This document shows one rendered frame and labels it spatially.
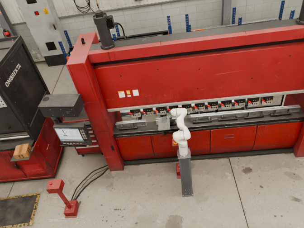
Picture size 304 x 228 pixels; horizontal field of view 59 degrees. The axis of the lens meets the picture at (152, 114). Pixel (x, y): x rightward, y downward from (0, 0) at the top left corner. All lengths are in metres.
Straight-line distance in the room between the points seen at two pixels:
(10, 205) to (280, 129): 4.72
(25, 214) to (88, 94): 2.45
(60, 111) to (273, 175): 3.46
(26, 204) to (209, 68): 3.80
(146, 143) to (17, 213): 2.48
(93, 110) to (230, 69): 2.01
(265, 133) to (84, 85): 2.91
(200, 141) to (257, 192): 1.18
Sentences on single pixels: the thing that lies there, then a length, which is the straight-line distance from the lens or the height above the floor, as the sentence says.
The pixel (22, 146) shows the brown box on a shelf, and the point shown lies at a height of 1.10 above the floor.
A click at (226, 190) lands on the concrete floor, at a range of 4.64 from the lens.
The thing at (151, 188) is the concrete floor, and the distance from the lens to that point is 4.70.
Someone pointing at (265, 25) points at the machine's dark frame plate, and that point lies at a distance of 3.85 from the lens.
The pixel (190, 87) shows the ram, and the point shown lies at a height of 1.58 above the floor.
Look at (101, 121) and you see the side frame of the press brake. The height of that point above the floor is 1.26.
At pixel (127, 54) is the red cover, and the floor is 2.22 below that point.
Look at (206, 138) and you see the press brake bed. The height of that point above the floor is 0.57.
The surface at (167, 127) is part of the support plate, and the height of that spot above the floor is 1.00.
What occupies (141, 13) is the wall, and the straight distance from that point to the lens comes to 7.89.
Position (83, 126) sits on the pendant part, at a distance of 3.64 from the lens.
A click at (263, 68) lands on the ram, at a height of 1.77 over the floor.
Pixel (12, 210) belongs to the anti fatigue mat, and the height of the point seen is 0.01.
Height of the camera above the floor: 3.95
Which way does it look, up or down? 42 degrees down
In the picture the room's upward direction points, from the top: 11 degrees counter-clockwise
